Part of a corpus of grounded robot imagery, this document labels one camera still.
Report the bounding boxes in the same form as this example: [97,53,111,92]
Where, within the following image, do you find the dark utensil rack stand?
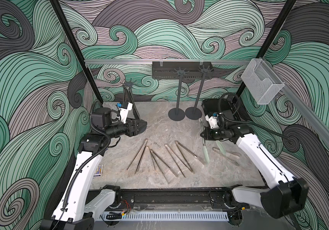
[122,79,142,121]
[168,68,186,121]
[185,62,214,120]

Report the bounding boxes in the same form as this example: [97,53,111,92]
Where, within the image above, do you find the clear tipped metal tongs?
[212,147,241,167]

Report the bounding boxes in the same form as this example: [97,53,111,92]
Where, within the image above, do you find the right steel tongs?
[164,141,206,178]

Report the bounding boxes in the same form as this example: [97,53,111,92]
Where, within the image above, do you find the black perforated wall shelf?
[152,61,214,80]

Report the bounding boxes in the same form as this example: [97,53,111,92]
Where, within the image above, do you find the clear plastic wall bin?
[241,58,284,105]

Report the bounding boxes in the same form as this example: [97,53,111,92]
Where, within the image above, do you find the centre steel tongs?
[150,149,179,184]

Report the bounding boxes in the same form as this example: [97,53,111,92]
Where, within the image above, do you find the black metal tongs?
[123,86,141,120]

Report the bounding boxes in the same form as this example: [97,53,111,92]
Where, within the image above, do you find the white slotted cable duct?
[114,211,229,222]

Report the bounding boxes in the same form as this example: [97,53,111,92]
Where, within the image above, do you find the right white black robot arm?
[200,125,309,219]

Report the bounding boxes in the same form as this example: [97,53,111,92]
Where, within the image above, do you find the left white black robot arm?
[40,103,147,230]

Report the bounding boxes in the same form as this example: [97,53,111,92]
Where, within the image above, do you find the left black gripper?
[104,117,145,140]

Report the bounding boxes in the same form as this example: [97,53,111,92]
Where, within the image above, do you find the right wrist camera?
[205,113,219,129]

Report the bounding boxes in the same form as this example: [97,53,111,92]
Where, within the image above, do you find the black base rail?
[89,188,269,210]

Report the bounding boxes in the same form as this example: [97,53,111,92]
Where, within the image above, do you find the black tray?
[201,98,240,121]

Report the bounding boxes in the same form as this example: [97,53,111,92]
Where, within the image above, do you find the small card box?
[93,164,103,177]

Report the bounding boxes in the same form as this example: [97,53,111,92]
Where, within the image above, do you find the green metal tongs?
[199,118,210,164]

